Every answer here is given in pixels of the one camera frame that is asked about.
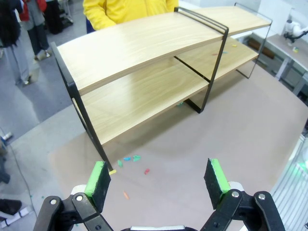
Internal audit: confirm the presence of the white wire rack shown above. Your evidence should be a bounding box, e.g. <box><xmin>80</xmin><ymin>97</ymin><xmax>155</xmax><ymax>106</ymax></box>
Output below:
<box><xmin>270</xmin><ymin>134</ymin><xmax>308</xmax><ymax>231</ymax></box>

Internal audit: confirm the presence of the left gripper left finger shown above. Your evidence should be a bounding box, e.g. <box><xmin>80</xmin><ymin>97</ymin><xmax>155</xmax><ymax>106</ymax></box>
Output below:
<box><xmin>32</xmin><ymin>160</ymin><xmax>114</xmax><ymax>231</ymax></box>

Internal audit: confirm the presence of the bystander in grey red coat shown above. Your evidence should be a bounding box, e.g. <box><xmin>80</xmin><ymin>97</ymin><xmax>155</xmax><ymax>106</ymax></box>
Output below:
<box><xmin>20</xmin><ymin>0</ymin><xmax>51</xmax><ymax>61</ymax></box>

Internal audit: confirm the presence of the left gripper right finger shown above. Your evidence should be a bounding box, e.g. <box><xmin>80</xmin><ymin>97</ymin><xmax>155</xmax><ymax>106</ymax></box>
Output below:
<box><xmin>199</xmin><ymin>158</ymin><xmax>287</xmax><ymax>231</ymax></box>

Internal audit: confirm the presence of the person in yellow hoodie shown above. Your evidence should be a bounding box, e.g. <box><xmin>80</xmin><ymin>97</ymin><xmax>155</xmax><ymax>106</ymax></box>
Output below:
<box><xmin>82</xmin><ymin>0</ymin><xmax>180</xmax><ymax>32</ymax></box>

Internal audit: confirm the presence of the black shoe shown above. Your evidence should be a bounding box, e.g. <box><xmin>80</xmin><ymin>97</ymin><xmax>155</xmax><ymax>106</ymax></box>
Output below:
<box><xmin>0</xmin><ymin>199</ymin><xmax>23</xmax><ymax>216</ymax></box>

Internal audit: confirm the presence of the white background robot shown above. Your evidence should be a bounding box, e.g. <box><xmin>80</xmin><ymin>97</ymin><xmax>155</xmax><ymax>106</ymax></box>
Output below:
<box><xmin>283</xmin><ymin>19</ymin><xmax>308</xmax><ymax>44</ymax></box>

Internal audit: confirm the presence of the bystander in black coat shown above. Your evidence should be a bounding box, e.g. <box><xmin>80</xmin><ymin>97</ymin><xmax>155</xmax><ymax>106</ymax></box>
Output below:
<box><xmin>0</xmin><ymin>0</ymin><xmax>32</xmax><ymax>86</ymax></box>

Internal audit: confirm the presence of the thin floor cable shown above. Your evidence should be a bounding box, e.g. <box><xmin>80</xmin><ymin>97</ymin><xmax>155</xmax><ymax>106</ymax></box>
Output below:
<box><xmin>0</xmin><ymin>127</ymin><xmax>34</xmax><ymax>212</ymax></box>

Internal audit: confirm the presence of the wood shelf unit black frame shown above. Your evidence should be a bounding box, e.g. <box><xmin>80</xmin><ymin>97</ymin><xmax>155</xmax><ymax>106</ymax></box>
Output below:
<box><xmin>173</xmin><ymin>2</ymin><xmax>272</xmax><ymax>114</ymax></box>
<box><xmin>50</xmin><ymin>10</ymin><xmax>229</xmax><ymax>170</ymax></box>

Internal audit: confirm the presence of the grey background workbench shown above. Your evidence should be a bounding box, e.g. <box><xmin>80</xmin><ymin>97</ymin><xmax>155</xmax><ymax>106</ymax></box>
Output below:
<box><xmin>250</xmin><ymin>32</ymin><xmax>308</xmax><ymax>97</ymax></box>

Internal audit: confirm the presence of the person's right forearm yellow sleeve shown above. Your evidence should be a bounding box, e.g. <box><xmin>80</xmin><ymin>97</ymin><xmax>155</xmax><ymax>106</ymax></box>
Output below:
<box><xmin>83</xmin><ymin>0</ymin><xmax>116</xmax><ymax>31</ymax></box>

